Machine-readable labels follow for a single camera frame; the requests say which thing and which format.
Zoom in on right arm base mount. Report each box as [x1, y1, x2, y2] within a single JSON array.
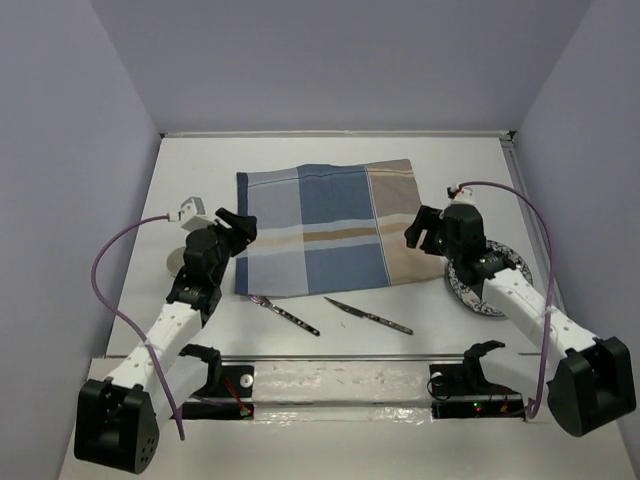
[[426, 340, 525, 420]]

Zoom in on blue beige plaid cloth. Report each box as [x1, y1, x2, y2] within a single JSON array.
[[235, 159, 444, 298]]

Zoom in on silver fork patterned handle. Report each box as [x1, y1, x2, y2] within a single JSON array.
[[250, 296, 321, 337]]

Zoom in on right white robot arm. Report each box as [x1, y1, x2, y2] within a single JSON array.
[[404, 203, 637, 437]]

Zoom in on purple cable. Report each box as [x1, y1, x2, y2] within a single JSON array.
[[89, 212, 186, 441], [447, 180, 559, 419]]

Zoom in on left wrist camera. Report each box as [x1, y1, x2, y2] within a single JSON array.
[[168, 196, 213, 232]]

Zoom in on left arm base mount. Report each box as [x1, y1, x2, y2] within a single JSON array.
[[180, 344, 255, 421]]

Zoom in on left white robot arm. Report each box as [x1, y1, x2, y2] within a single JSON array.
[[73, 198, 257, 475]]

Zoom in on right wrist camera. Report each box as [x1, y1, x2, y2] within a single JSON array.
[[447, 185, 476, 206]]

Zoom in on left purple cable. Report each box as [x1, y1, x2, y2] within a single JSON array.
[[89, 212, 186, 441]]

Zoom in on steak knife patterned handle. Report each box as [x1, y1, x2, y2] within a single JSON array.
[[324, 297, 414, 336]]

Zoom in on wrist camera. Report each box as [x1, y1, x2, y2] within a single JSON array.
[[168, 196, 213, 232], [447, 185, 476, 206]]

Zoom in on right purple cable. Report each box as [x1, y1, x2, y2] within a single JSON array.
[[447, 180, 559, 419]]

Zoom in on paper cup green base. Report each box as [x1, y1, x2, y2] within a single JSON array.
[[166, 246, 185, 278]]

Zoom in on blue floral ceramic plate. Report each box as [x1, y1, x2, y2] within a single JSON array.
[[445, 240, 534, 318]]

